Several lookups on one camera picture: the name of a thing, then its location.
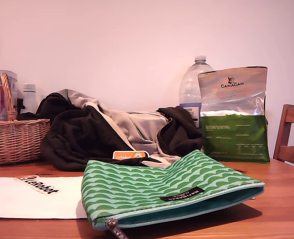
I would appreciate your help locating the green wave-patterned zip pouch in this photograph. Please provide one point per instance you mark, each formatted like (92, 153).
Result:
(161, 179)

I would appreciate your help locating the grey hoodie with beige lining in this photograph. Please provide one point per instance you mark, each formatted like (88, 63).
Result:
(141, 127)

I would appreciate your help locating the orange LeRobot card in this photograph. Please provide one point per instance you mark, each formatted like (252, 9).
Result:
(127, 156)

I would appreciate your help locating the large clear water bottle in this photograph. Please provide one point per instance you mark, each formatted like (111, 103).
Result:
(189, 87)

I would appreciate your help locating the silver green Canagan bag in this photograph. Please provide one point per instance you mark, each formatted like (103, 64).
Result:
(233, 139)

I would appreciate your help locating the white flask bottle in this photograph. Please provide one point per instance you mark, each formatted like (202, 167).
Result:
(29, 99)

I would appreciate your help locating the large white paper sheet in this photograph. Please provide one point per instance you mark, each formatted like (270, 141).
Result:
(25, 204)

